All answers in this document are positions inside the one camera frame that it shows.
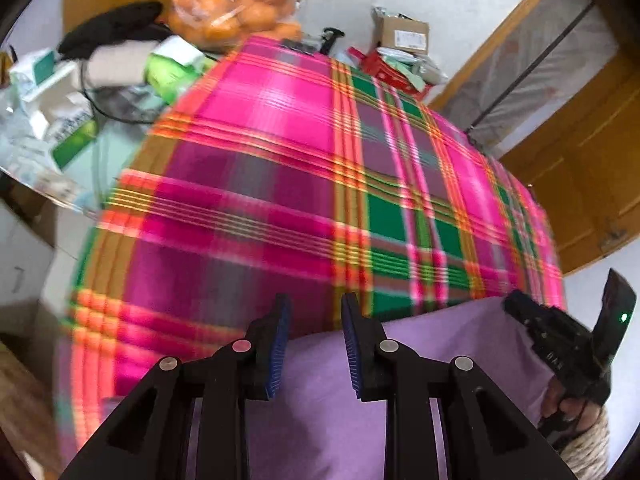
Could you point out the red box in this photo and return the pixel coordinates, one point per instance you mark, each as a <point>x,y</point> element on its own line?
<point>380,67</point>

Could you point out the black cloth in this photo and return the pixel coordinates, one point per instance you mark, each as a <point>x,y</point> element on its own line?
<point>115,22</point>

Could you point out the person's right hand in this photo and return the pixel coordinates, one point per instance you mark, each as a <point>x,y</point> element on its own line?
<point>552,400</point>

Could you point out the white green medicine box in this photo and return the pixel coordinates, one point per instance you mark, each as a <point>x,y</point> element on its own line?
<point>70,130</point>
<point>40,62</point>

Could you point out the beige folded cloth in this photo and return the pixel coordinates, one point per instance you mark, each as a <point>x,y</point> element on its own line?
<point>115,62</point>

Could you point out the bag of oranges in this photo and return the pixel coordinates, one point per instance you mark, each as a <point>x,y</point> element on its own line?
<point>235,5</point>

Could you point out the grey plastic door curtain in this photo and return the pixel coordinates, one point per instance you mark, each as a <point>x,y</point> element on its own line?
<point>540,75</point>

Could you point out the grey parcel bag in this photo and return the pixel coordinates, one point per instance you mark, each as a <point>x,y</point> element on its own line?
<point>432,72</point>

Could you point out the person's right forearm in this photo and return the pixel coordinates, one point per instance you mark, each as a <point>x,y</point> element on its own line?
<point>590,445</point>

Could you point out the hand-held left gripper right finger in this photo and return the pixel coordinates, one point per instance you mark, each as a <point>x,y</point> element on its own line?
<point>352,355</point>

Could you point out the purple fleece garment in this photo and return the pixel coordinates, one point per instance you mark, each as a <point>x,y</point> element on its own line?
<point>320,435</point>

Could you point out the metal door latch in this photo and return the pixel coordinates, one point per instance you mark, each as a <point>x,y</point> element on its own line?
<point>614,239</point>

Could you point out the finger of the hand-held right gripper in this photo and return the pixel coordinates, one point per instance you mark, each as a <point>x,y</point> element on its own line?
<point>520,307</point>

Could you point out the wooden door frame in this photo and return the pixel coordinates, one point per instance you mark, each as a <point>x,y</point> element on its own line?
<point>500,30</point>

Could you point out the cardboard box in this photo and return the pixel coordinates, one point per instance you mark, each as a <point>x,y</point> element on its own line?
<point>402,32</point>

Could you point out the wooden door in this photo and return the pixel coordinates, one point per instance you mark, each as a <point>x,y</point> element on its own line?
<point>590,160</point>

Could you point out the pink plaid bed sheet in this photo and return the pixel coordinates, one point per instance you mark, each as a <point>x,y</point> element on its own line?
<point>275,160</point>

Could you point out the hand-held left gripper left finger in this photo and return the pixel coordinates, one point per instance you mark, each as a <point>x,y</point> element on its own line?
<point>277,355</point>

